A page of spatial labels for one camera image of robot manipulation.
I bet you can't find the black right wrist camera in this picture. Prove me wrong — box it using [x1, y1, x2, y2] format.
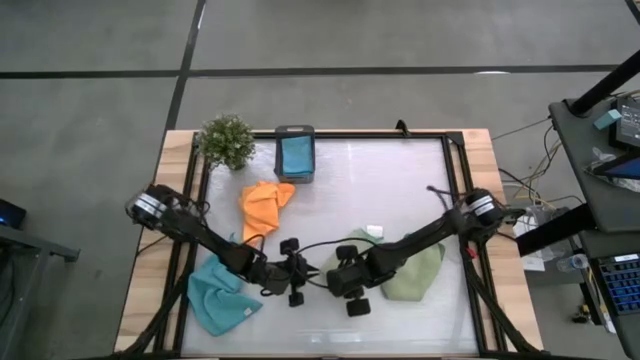
[325, 267, 362, 299]

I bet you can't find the grey metal bench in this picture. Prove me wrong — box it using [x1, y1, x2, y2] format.
[0, 222, 81, 360]

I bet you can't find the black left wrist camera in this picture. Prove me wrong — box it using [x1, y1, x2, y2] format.
[260, 260, 293, 297]

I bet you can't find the black device with blue light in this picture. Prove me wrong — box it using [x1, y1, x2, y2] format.
[0, 198, 27, 230]

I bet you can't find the white paper sheet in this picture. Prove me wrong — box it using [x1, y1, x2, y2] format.
[512, 205, 551, 274]

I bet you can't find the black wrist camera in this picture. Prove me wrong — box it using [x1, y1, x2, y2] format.
[260, 260, 293, 297]
[325, 267, 362, 299]

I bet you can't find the tablet with blue screen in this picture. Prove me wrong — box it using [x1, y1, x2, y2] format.
[584, 149, 640, 194]

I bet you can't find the blue microfiber towel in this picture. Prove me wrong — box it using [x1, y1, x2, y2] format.
[187, 232, 264, 337]
[280, 135, 314, 176]

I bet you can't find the small green potted plant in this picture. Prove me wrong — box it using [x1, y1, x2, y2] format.
[194, 113, 257, 172]

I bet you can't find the blue compartment box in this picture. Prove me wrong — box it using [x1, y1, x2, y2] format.
[597, 253, 640, 316]

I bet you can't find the clear water bottle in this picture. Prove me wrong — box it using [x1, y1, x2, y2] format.
[557, 253, 591, 274]

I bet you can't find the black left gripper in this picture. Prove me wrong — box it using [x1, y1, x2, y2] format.
[280, 238, 321, 308]

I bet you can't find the black aluminium table frame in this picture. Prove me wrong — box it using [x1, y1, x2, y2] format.
[114, 130, 546, 360]

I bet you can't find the small teal box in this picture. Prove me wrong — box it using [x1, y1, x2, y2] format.
[593, 108, 623, 131]

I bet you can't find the black pole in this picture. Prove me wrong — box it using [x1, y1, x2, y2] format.
[569, 49, 640, 117]

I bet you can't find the black electronic device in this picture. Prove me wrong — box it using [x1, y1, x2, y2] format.
[609, 97, 640, 151]

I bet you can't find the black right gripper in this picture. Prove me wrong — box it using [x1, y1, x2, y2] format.
[335, 244, 396, 318]

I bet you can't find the orange microfiber towel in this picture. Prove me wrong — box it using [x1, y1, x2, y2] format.
[238, 180, 297, 247]

